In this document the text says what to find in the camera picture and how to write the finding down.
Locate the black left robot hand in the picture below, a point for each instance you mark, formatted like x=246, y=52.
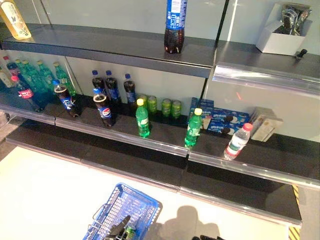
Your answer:
x=117, y=231

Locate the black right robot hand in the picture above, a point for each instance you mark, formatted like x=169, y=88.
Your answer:
x=211, y=238

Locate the blue plastic shopping basket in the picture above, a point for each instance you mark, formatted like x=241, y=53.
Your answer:
x=156, y=210

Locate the clear water bottle red cap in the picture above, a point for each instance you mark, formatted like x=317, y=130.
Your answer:
x=237, y=142

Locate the Pepsi bottle with neck collar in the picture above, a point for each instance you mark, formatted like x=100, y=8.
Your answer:
x=66, y=102
x=105, y=112

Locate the black base shelf board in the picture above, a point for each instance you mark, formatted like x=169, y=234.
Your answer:
x=137, y=165
x=237, y=190
x=50, y=142

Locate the yellow black hazard tape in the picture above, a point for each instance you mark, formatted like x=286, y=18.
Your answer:
x=295, y=195

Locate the black middle shelf board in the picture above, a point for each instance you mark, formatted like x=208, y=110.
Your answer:
x=275, y=155
x=47, y=112
x=162, y=135

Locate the green Sprite bottle yellow cap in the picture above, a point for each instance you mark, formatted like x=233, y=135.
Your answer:
x=192, y=130
x=63, y=80
x=30, y=75
x=143, y=122
x=45, y=75
x=19, y=68

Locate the beige carton box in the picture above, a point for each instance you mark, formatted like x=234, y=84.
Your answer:
x=262, y=111
x=265, y=128

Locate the Coca-Cola bottle red cap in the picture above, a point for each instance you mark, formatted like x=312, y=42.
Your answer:
x=11, y=67
x=25, y=93

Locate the dark upper shelf board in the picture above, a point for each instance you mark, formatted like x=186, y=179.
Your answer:
x=100, y=42

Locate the small yellow tea bottle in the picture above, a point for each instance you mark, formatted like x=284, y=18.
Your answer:
x=3, y=77

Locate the small black clip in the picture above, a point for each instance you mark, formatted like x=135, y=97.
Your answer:
x=300, y=53

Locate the white cardboard box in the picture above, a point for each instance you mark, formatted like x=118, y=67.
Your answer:
x=280, y=43

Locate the large Pepsi cola bottle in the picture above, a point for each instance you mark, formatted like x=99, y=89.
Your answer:
x=175, y=25

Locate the dark foil snack packet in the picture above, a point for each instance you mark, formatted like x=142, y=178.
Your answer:
x=292, y=20

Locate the tall yellow tea bottle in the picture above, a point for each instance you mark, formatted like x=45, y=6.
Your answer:
x=15, y=20

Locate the upper shelf board clear rail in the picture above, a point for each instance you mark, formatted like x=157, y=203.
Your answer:
x=250, y=60

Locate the black shelf upright post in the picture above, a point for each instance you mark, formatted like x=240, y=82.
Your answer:
x=222, y=20

